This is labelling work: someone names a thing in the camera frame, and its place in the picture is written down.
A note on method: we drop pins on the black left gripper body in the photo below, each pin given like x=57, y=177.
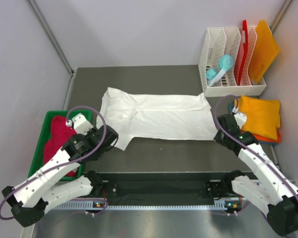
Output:
x=91, y=131

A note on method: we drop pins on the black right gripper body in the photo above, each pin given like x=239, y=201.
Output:
x=219, y=138

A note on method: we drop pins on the white t-shirt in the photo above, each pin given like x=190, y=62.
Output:
x=167, y=117

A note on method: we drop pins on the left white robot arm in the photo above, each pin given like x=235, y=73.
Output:
x=34, y=198

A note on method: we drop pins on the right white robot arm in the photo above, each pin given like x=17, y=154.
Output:
x=276, y=197

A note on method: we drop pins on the blue folded t-shirt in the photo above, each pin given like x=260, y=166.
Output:
x=231, y=108

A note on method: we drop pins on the magenta t-shirt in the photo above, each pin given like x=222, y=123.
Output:
x=60, y=134

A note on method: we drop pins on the green plastic bin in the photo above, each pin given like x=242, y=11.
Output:
x=45, y=135

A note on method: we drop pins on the yellow folded t-shirt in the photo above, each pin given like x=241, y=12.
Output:
x=260, y=113

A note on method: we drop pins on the orange folded t-shirt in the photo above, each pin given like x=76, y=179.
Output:
x=266, y=135

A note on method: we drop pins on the white file organizer rack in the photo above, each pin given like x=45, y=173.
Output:
x=221, y=41

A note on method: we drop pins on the red folder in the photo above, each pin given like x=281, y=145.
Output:
x=242, y=53

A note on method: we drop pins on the orange folder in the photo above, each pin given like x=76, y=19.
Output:
x=265, y=51

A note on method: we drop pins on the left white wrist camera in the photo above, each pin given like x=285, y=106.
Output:
x=79, y=124

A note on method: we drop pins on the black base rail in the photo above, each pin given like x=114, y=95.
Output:
x=166, y=188

